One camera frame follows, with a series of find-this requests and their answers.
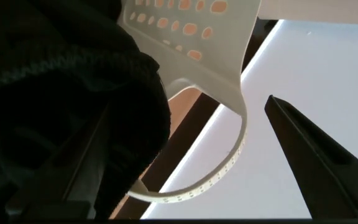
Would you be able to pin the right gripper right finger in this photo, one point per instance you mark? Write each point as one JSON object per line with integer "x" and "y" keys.
{"x": 322, "y": 174}

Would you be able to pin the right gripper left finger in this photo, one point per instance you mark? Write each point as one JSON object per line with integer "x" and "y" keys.
{"x": 73, "y": 177}

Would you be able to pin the black garment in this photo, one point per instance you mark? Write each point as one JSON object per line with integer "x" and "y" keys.
{"x": 57, "y": 62}

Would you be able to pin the white laundry basket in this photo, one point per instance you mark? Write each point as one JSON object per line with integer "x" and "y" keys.
{"x": 216, "y": 81}

